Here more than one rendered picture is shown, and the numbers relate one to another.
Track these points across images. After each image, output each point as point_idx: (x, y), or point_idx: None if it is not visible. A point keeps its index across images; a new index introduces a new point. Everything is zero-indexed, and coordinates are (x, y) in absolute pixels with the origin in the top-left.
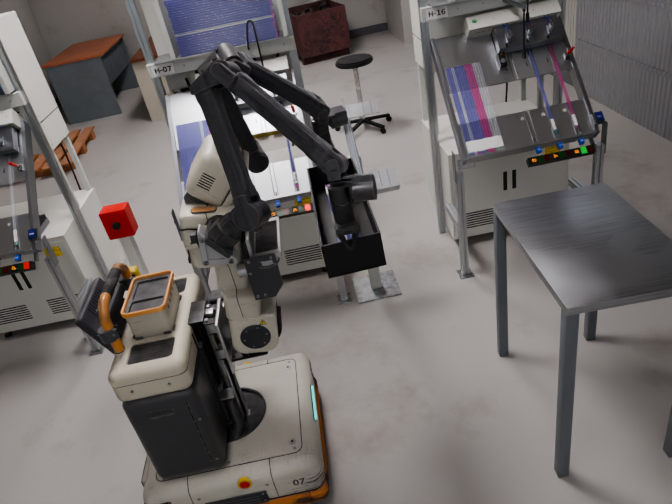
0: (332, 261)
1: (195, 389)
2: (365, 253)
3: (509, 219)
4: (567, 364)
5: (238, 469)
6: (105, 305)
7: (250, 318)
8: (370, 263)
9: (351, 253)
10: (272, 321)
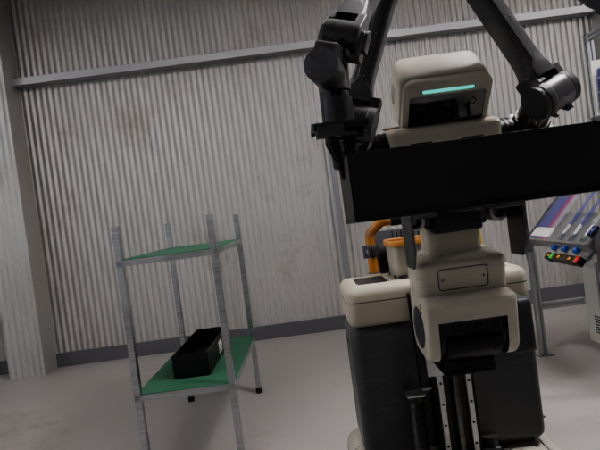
0: (343, 195)
1: (358, 335)
2: (347, 190)
3: None
4: None
5: None
6: (375, 222)
7: (416, 295)
8: (351, 212)
9: (345, 187)
10: (423, 312)
